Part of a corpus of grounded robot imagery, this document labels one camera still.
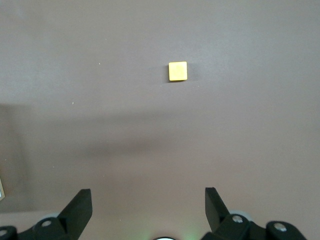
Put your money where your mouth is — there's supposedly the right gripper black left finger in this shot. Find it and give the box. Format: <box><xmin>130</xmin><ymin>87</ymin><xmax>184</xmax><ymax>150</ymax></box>
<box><xmin>0</xmin><ymin>188</ymin><xmax>94</xmax><ymax>240</ymax></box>

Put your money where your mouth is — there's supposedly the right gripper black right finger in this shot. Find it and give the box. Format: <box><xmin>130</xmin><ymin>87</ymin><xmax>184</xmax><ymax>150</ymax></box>
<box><xmin>201</xmin><ymin>186</ymin><xmax>307</xmax><ymax>240</ymax></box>

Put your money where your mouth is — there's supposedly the yellow wooden block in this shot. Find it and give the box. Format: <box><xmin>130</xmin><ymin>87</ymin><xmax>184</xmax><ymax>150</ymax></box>
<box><xmin>168</xmin><ymin>61</ymin><xmax>188</xmax><ymax>82</ymax></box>

